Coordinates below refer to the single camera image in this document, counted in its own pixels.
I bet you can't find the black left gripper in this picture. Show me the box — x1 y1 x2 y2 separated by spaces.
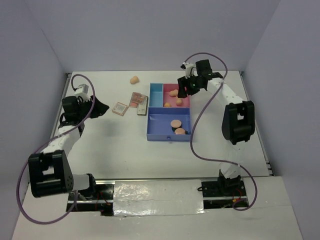
77 94 110 121

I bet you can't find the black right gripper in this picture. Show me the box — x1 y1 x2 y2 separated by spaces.
177 72 203 99

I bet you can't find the tan gourd-shaped makeup sponge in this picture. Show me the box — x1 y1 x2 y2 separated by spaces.
175 98 183 106

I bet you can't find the pink round powder puff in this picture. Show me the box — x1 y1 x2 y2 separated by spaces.
170 119 182 129

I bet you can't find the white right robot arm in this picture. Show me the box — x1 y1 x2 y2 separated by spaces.
177 59 255 196

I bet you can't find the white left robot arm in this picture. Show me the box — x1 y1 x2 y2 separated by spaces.
28 96 109 200

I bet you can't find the orange square blush palette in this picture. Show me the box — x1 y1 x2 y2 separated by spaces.
112 102 129 116

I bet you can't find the pink blush palette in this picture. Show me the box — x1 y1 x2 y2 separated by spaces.
128 98 139 108

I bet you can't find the three-colour compartment organizer tray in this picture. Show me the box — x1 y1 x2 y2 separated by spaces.
146 83 192 142

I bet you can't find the patterned eyeshadow palette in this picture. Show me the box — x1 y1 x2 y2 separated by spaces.
130 92 146 104

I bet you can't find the silver tape covered panel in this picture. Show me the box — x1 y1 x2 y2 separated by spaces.
113 179 204 217

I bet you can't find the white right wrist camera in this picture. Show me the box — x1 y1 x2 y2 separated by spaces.
180 62 196 79

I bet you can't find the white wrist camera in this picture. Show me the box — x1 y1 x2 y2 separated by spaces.
74 84 90 102
180 62 196 79

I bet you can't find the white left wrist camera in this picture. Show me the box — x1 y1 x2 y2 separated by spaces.
74 84 90 102

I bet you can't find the aluminium table edge rail left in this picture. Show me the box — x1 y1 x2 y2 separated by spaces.
37 72 72 153

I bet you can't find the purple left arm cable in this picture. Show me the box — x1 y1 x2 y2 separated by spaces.
15 73 96 224

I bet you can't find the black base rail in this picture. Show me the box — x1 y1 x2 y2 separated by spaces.
72 177 249 217

